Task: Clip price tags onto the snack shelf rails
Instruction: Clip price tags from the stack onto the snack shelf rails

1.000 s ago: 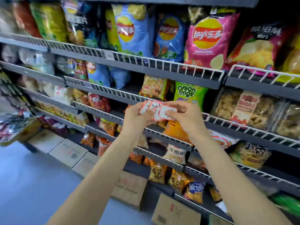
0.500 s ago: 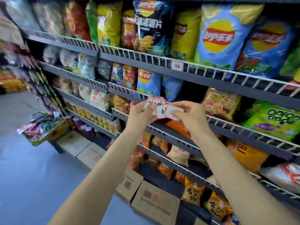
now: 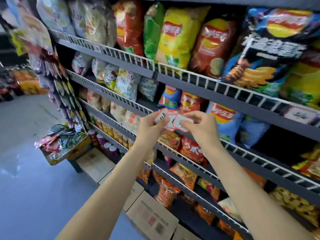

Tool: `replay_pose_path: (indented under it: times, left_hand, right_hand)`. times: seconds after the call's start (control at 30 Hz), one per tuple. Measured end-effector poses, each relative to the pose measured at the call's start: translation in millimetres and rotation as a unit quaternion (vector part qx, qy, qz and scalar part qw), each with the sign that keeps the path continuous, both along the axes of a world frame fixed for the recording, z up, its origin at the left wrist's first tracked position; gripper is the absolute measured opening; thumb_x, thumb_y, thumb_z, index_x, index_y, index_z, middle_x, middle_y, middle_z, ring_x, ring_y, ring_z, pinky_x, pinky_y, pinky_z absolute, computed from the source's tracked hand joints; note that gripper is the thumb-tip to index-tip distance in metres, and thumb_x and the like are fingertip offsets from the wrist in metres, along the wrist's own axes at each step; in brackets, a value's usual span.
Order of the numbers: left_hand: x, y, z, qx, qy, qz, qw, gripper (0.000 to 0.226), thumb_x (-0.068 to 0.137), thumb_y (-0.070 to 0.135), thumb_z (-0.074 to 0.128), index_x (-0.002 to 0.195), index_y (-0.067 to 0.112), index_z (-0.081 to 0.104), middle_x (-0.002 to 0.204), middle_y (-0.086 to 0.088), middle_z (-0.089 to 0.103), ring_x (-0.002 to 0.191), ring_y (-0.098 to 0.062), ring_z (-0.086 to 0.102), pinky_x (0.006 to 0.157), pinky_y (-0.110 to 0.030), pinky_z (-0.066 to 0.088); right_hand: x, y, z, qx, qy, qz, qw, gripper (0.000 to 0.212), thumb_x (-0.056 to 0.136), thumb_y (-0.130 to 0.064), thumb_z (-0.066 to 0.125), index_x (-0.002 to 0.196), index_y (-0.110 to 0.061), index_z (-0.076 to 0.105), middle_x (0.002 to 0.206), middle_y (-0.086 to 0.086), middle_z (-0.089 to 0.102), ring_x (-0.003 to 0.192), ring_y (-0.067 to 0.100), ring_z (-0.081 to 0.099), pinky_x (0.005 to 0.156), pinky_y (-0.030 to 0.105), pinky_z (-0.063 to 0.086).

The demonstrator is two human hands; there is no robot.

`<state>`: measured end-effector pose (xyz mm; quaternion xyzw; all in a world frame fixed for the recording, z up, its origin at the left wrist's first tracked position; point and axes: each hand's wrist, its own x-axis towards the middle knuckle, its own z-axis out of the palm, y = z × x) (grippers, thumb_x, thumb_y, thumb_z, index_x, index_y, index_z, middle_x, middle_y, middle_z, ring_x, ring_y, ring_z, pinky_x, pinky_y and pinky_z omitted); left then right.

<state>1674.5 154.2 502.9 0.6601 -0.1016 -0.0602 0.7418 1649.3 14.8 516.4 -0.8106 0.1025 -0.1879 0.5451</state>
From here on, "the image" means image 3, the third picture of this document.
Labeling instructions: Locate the plain green chip bag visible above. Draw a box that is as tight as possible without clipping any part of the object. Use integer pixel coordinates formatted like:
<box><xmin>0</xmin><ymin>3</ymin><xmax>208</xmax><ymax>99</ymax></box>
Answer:
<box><xmin>144</xmin><ymin>3</ymin><xmax>165</xmax><ymax>62</ymax></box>

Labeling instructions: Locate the yellow red-logo chip bag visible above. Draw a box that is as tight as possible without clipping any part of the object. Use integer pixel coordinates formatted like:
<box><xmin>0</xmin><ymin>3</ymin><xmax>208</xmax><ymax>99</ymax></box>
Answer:
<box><xmin>155</xmin><ymin>7</ymin><xmax>210</xmax><ymax>73</ymax></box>

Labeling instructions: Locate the white printed snack bag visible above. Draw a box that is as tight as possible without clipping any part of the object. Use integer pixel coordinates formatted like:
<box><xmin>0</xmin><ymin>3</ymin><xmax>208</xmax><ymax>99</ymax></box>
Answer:
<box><xmin>114</xmin><ymin>68</ymin><xmax>142</xmax><ymax>102</ymax></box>
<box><xmin>68</xmin><ymin>0</ymin><xmax>88</xmax><ymax>40</ymax></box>
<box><xmin>72</xmin><ymin>52</ymin><xmax>93</xmax><ymax>77</ymax></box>
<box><xmin>92</xmin><ymin>58</ymin><xmax>108</xmax><ymax>84</ymax></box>
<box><xmin>139</xmin><ymin>76</ymin><xmax>158</xmax><ymax>102</ymax></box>
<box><xmin>36</xmin><ymin>0</ymin><xmax>76</xmax><ymax>36</ymax></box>

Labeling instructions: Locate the yellow nut snack bag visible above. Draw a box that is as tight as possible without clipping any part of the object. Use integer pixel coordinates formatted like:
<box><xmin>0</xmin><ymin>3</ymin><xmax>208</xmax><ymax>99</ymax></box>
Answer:
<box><xmin>269</xmin><ymin>187</ymin><xmax>320</xmax><ymax>228</ymax></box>

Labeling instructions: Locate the row of colourful snack packets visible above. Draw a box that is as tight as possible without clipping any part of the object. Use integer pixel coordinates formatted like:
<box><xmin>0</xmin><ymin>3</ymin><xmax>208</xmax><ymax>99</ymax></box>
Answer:
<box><xmin>0</xmin><ymin>0</ymin><xmax>87</xmax><ymax>132</ymax></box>

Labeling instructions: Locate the yellow cat-print snack bag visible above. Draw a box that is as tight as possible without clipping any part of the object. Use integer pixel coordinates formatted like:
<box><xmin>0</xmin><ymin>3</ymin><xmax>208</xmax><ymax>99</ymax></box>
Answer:
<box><xmin>103</xmin><ymin>63</ymin><xmax>119</xmax><ymax>90</ymax></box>

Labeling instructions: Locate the red yellow-logo chip bag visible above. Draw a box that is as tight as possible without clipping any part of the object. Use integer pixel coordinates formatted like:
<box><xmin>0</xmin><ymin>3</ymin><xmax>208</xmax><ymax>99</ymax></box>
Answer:
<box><xmin>112</xmin><ymin>0</ymin><xmax>145</xmax><ymax>57</ymax></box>

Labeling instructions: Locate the person's right forearm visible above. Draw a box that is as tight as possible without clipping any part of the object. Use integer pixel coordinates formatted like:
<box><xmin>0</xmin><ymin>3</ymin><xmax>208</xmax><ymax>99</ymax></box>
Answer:
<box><xmin>204</xmin><ymin>145</ymin><xmax>315</xmax><ymax>240</ymax></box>

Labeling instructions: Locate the stack of red-bordered price tags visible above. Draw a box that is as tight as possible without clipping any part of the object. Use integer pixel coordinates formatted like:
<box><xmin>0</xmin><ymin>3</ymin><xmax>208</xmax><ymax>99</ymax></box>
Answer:
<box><xmin>154</xmin><ymin>108</ymin><xmax>195</xmax><ymax>133</ymax></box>

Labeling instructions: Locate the orange yellow snack bag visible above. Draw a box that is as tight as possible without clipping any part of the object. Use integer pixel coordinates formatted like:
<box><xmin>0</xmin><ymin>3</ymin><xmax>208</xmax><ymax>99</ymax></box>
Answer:
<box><xmin>292</xmin><ymin>144</ymin><xmax>320</xmax><ymax>181</ymax></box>

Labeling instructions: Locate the small red chip bag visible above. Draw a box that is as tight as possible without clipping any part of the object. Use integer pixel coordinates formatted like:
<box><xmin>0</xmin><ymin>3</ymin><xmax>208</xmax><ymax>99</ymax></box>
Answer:
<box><xmin>189</xmin><ymin>18</ymin><xmax>237</xmax><ymax>78</ymax></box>

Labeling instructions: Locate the dark red chip bag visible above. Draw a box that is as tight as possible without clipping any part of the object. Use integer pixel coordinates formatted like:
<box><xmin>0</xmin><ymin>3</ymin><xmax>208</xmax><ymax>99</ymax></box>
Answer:
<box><xmin>180</xmin><ymin>91</ymin><xmax>206</xmax><ymax>114</ymax></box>

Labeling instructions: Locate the small orange clear snack bag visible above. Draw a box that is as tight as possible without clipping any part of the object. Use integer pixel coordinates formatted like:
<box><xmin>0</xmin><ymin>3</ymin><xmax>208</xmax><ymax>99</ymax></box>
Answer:
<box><xmin>169</xmin><ymin>162</ymin><xmax>199</xmax><ymax>191</ymax></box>

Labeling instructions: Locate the white red-print snack bag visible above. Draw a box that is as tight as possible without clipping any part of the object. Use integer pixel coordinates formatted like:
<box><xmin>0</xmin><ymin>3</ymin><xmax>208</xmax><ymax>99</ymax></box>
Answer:
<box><xmin>217</xmin><ymin>197</ymin><xmax>242</xmax><ymax>222</ymax></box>

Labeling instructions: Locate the yellow-green chip bag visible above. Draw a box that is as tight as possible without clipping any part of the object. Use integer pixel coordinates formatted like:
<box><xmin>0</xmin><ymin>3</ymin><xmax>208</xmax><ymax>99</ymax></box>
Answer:
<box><xmin>280</xmin><ymin>45</ymin><xmax>320</xmax><ymax>110</ymax></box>

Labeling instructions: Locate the person's left forearm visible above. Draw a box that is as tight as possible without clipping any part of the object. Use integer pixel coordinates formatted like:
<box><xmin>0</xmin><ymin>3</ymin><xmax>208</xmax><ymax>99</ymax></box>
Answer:
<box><xmin>56</xmin><ymin>145</ymin><xmax>157</xmax><ymax>240</ymax></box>

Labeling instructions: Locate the yellow box of snack packets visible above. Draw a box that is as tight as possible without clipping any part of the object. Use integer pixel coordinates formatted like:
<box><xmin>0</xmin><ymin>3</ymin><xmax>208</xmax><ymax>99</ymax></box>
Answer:
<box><xmin>34</xmin><ymin>123</ymin><xmax>88</xmax><ymax>158</ymax></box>

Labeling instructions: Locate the clear tan snack bag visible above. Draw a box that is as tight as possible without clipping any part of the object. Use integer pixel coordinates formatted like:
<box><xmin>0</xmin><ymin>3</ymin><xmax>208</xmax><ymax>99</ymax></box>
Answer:
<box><xmin>86</xmin><ymin>90</ymin><xmax>102</xmax><ymax>110</ymax></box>

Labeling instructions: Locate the black blue chip bag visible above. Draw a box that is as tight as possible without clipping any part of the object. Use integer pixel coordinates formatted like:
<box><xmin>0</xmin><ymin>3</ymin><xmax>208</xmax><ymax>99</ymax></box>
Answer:
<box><xmin>221</xmin><ymin>8</ymin><xmax>320</xmax><ymax>97</ymax></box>

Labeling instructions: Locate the blue lime chip bag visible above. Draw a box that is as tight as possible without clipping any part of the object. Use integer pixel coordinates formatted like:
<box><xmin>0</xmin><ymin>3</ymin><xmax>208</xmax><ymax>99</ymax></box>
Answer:
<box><xmin>239</xmin><ymin>116</ymin><xmax>270</xmax><ymax>149</ymax></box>
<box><xmin>206</xmin><ymin>102</ymin><xmax>244</xmax><ymax>144</ymax></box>

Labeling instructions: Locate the small colourful snack bag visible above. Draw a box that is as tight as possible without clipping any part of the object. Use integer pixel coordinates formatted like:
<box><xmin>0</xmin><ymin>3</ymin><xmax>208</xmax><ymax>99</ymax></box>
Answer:
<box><xmin>197</xmin><ymin>178</ymin><xmax>221</xmax><ymax>202</ymax></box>

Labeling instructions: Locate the pile of orange yellow packets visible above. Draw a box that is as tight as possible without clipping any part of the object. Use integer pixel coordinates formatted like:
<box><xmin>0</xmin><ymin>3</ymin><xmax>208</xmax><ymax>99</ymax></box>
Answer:
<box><xmin>11</xmin><ymin>69</ymin><xmax>48</xmax><ymax>96</ymax></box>

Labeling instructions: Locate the person's right hand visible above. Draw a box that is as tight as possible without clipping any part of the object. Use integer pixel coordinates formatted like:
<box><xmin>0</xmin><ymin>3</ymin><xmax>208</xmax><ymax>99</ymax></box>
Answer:
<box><xmin>179</xmin><ymin>110</ymin><xmax>223</xmax><ymax>155</ymax></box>

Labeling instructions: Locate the red yellow printed snack bag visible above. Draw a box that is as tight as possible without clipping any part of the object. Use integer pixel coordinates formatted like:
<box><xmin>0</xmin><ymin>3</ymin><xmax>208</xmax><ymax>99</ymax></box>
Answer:
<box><xmin>158</xmin><ymin>131</ymin><xmax>182</xmax><ymax>152</ymax></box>

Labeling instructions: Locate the clear orange-print chip bag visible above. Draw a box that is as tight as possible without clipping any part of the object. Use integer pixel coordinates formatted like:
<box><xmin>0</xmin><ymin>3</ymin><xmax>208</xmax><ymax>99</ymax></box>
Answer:
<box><xmin>84</xmin><ymin>0</ymin><xmax>118</xmax><ymax>48</ymax></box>

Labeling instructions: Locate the red white-print snack bag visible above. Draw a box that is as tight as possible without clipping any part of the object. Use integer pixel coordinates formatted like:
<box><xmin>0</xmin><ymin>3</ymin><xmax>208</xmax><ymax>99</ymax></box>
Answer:
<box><xmin>180</xmin><ymin>137</ymin><xmax>207</xmax><ymax>164</ymax></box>

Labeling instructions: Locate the person's left hand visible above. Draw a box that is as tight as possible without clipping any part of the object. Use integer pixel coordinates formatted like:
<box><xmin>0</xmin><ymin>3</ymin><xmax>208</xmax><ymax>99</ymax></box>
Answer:
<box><xmin>135</xmin><ymin>111</ymin><xmax>169</xmax><ymax>154</ymax></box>

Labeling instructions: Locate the blue tomato chip bag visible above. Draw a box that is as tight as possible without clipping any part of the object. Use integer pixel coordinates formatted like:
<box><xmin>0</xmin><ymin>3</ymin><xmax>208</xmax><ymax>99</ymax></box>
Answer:
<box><xmin>158</xmin><ymin>85</ymin><xmax>182</xmax><ymax>110</ymax></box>

